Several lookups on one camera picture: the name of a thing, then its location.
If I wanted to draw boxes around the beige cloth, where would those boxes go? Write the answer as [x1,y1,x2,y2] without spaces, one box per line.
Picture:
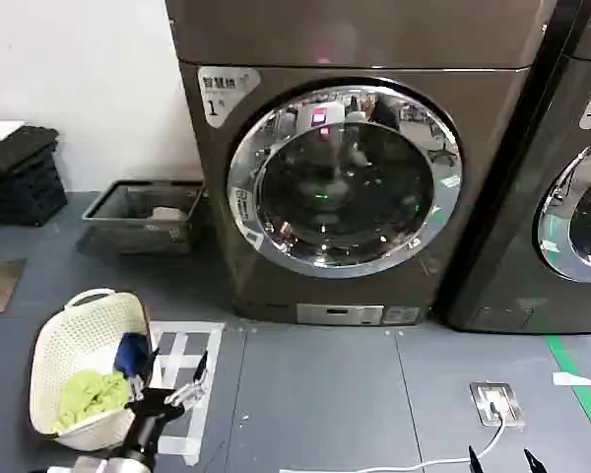
[150,205,190,223]

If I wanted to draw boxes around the white cloth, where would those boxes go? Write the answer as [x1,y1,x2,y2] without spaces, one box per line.
[96,342,124,376]

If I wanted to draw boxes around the dark blue cloth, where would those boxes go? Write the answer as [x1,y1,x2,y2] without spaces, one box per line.
[111,331,153,380]

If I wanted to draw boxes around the stack of black crates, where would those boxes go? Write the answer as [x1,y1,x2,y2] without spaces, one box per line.
[0,125,69,228]

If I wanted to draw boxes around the white power cable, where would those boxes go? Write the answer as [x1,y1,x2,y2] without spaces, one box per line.
[278,399,508,473]

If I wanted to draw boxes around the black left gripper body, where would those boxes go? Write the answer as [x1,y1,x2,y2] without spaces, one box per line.
[123,386,185,457]

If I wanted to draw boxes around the grey plastic bin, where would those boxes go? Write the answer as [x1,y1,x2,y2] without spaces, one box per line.
[81,179,205,255]

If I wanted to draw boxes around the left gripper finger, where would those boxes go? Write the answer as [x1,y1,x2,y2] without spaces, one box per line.
[127,344,161,402]
[164,350,212,410]

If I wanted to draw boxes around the grey dryer with display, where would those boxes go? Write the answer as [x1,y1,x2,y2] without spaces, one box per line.
[431,0,591,334]

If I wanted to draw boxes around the grey dryer with filter panel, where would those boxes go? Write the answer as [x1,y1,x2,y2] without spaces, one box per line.
[164,0,558,328]

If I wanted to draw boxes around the white perforated laundry basket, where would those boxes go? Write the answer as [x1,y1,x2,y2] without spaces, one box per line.
[28,288,155,452]

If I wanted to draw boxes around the steel floor socket plate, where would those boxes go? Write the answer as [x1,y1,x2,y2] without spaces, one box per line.
[469,381,527,429]

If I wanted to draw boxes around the round chrome-rimmed glass dryer door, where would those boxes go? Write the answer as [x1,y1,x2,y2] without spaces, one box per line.
[227,77,466,280]
[536,133,591,284]

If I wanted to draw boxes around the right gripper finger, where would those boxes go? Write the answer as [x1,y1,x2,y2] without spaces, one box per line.
[522,446,549,473]
[467,444,487,473]

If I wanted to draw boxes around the white paper scrap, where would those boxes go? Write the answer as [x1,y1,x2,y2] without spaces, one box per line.
[551,371,591,387]

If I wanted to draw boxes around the white door warning sticker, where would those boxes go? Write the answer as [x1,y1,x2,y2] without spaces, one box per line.
[230,185,265,250]

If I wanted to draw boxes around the green floor tape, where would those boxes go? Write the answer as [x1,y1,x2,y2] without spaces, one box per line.
[547,334,591,444]

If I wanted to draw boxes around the silver filter panel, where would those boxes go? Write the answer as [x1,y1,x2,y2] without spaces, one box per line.
[295,304,384,327]

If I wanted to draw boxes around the white info sticker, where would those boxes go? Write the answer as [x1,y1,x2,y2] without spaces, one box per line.
[382,305,421,326]

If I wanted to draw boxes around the green cloth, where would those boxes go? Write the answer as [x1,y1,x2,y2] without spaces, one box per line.
[52,369,133,434]

